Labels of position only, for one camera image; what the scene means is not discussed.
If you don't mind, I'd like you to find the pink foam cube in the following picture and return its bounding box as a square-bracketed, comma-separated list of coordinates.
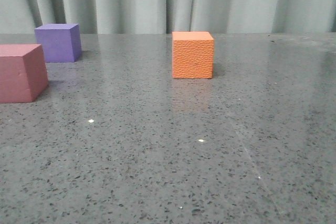
[1, 44, 48, 103]

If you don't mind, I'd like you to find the purple foam cube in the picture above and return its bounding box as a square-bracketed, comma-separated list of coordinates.
[34, 24, 82, 63]

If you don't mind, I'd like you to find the grey pleated curtain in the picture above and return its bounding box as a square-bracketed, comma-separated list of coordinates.
[1, 0, 335, 34]

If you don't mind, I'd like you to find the orange foam cube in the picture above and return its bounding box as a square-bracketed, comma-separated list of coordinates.
[172, 31, 215, 79]

